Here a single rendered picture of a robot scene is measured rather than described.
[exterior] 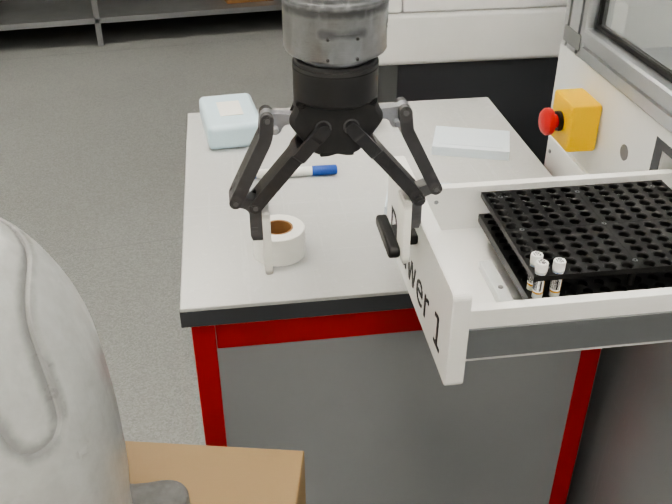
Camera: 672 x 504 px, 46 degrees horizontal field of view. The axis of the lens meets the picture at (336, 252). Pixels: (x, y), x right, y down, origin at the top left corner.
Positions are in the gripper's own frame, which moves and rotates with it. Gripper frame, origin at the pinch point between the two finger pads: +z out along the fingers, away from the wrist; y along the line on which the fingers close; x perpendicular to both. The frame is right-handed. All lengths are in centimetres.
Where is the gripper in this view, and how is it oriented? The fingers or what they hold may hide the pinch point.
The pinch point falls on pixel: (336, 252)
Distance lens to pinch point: 79.3
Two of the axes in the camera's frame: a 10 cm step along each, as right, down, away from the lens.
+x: -1.4, -5.3, 8.3
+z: 0.0, 8.4, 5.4
